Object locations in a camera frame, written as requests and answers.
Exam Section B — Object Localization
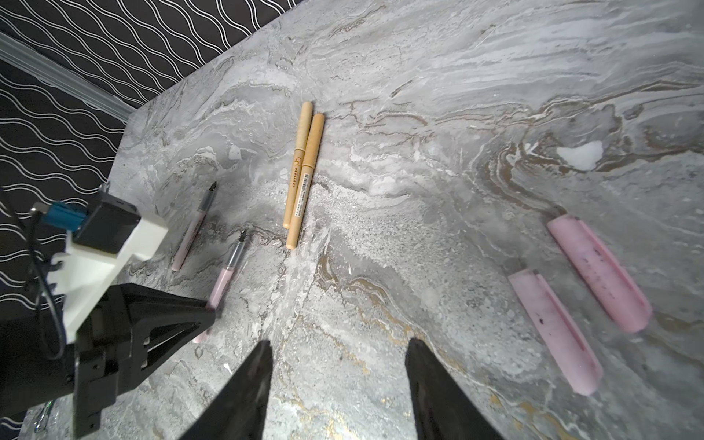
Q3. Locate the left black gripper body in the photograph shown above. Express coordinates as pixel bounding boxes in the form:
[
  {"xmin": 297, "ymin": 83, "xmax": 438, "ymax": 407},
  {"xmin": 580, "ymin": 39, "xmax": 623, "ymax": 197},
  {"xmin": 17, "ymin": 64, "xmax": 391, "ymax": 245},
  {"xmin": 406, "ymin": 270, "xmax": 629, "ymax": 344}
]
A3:
[{"xmin": 73, "ymin": 283, "xmax": 149, "ymax": 438}]

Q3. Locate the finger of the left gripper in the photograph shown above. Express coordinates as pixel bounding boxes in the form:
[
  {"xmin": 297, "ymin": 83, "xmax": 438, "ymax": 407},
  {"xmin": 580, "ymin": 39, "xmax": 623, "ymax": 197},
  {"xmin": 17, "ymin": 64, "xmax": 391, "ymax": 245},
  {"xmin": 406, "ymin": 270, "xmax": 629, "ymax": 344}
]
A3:
[{"xmin": 119, "ymin": 283, "xmax": 216, "ymax": 385}]

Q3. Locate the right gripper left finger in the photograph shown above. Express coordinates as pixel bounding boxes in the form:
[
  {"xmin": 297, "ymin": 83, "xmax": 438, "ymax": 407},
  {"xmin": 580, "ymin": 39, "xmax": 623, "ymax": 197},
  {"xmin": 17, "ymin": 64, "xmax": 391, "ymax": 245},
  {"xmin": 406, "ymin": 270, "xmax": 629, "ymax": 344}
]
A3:
[{"xmin": 181, "ymin": 340, "xmax": 273, "ymax": 439}]

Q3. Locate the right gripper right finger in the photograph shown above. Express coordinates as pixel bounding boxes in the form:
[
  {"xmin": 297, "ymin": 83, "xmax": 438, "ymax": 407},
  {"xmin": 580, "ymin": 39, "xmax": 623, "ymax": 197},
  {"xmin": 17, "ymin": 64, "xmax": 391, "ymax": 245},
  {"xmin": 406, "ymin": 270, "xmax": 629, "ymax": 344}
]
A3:
[{"xmin": 405, "ymin": 337, "xmax": 502, "ymax": 439}]

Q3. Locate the pink pen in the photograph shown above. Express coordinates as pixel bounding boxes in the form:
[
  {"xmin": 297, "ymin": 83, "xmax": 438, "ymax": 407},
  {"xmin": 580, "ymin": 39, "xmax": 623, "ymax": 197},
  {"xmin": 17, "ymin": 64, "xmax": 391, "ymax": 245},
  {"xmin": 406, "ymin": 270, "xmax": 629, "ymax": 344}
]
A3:
[
  {"xmin": 206, "ymin": 229, "xmax": 248, "ymax": 312},
  {"xmin": 170, "ymin": 181, "xmax": 217, "ymax": 271}
]

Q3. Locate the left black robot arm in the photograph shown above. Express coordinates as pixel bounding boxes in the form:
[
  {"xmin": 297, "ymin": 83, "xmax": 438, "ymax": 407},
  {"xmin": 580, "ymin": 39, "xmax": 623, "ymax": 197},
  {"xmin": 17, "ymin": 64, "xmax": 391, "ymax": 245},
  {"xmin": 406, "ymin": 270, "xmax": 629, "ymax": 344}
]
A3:
[{"xmin": 1, "ymin": 283, "xmax": 216, "ymax": 438}]

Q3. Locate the silver combination wrench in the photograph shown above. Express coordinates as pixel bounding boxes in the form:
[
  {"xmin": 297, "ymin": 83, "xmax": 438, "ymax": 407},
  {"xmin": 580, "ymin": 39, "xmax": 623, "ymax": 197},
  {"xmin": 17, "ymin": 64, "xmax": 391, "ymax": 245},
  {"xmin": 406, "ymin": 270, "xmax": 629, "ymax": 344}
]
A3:
[{"xmin": 33, "ymin": 400, "xmax": 56, "ymax": 434}]

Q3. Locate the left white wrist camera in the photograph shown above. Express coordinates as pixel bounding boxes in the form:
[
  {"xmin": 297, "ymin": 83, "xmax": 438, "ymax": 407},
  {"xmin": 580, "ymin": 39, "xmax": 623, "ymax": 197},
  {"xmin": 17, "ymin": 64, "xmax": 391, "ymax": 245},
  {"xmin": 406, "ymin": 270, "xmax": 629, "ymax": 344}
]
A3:
[{"xmin": 31, "ymin": 189, "xmax": 168, "ymax": 347}]

